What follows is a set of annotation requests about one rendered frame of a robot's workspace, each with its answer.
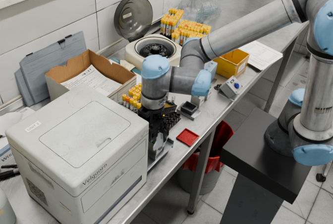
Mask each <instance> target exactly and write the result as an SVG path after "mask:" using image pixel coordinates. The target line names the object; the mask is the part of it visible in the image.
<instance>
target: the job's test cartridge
mask: <svg viewBox="0 0 333 224"><path fill-rule="evenodd" d="M153 146H154V144H153V143H152V142H151V143H150V141H148V150H150V151H151V152H153V153H155V154H156V155H158V154H159V153H160V152H161V151H162V150H163V149H161V150H160V151H159V149H156V150H155V151H154V150H153Z"/></svg>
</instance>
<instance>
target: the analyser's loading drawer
mask: <svg viewBox="0 0 333 224"><path fill-rule="evenodd" d="M173 146H174V140H173V139H171V138H170V137H168V138H167V140H166V143H165V145H164V146H163V150H162V151H161V152H160V153H159V154H158V155H156V154H155V153H153V152H151V151H150V150H148V168H147V171H148V170H149V169H150V168H151V167H152V166H153V165H154V164H155V163H156V162H157V161H158V160H159V159H160V158H161V157H162V156H163V155H164V154H165V153H166V152H167V151H168V150H169V149H170V148H171V147H172V148H173Z"/></svg>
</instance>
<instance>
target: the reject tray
mask: <svg viewBox="0 0 333 224"><path fill-rule="evenodd" d="M199 137H200V136H199V135H198V134H196V133H194V132H192V131H191V130H189V129H187V128H185V129H184V130H183V131H182V132H181V133H180V134H179V135H178V136H177V137H176V139H177V140H179V141H181V142H182V143H184V144H186V145H187V146H189V147H191V146H192V145H193V143H194V142H195V141H196V140H197V139H198V138H199Z"/></svg>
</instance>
